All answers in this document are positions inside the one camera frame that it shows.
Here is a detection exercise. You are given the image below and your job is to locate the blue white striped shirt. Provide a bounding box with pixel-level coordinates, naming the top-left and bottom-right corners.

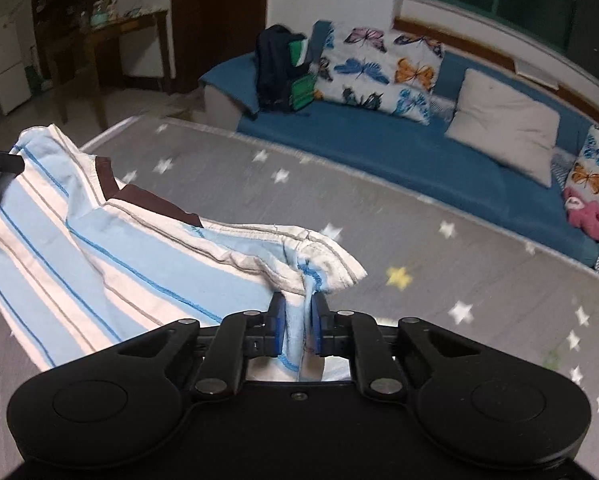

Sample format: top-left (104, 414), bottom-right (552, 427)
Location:
top-left (0, 126), bottom-right (365, 382)

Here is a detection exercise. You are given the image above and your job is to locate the white refrigerator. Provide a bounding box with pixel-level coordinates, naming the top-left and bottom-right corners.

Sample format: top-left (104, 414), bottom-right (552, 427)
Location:
top-left (0, 14), bottom-right (31, 115)

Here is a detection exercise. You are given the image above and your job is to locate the grey star patterned table cover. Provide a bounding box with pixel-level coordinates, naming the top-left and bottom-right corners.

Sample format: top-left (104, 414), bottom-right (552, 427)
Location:
top-left (0, 118), bottom-right (599, 478)

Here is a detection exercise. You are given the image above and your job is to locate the dark wooden side table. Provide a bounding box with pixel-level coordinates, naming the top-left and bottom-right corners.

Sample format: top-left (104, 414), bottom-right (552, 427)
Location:
top-left (43, 10), bottom-right (172, 130)

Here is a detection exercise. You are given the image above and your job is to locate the blue sofa bed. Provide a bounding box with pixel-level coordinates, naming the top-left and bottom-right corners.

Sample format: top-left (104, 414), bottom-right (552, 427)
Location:
top-left (200, 40), bottom-right (599, 270)

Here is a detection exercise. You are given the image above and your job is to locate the dark backpack with green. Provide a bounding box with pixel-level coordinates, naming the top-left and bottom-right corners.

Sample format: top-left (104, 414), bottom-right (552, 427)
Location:
top-left (255, 25), bottom-right (316, 113)

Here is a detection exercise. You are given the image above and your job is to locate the butterfly pillow left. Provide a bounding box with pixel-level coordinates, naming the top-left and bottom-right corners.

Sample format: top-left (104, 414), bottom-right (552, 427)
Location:
top-left (311, 21), bottom-right (445, 125)

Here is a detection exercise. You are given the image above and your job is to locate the butterfly pillow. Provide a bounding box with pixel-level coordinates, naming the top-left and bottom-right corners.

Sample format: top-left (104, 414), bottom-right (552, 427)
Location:
top-left (565, 126), bottom-right (599, 203)
top-left (311, 21), bottom-right (445, 125)

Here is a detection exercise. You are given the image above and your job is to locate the grey plain pillow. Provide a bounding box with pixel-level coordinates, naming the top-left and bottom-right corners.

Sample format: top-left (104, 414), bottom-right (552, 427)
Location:
top-left (446, 68), bottom-right (560, 188)

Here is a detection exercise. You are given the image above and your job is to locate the pink plush toy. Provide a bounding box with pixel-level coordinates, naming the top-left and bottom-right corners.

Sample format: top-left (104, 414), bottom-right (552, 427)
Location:
top-left (563, 188), bottom-right (599, 242)

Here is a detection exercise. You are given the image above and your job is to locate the dark wooden door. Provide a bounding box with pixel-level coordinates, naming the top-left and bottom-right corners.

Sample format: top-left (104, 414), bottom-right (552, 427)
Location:
top-left (170, 0), bottom-right (267, 93)

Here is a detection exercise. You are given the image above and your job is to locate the butterfly pillow right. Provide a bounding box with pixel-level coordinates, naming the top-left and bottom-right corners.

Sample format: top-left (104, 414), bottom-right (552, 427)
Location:
top-left (565, 126), bottom-right (599, 203)

